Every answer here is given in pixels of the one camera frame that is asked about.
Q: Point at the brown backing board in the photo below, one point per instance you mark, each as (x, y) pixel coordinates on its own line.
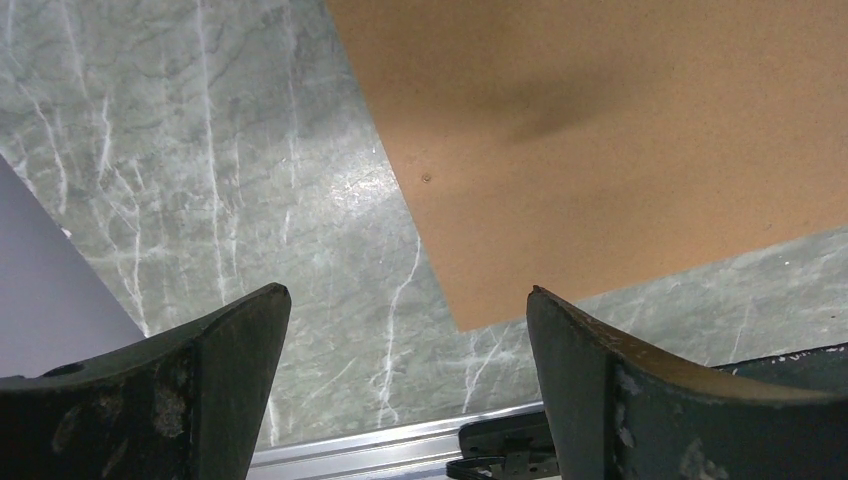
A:
(585, 146)

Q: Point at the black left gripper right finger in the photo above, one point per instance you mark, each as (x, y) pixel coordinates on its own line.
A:
(619, 407)

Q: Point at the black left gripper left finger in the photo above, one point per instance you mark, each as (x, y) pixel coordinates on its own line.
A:
(187, 403)

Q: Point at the aluminium rail frame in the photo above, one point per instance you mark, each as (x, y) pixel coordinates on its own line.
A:
(415, 451)

